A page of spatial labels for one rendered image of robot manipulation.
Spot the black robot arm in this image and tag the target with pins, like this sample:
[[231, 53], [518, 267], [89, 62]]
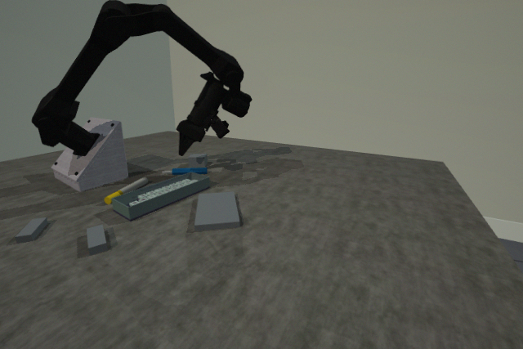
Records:
[[115, 23]]

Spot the blue stylus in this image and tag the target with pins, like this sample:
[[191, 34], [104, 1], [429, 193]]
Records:
[[181, 171]]

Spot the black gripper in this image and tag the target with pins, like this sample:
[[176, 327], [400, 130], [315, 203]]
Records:
[[192, 129]]

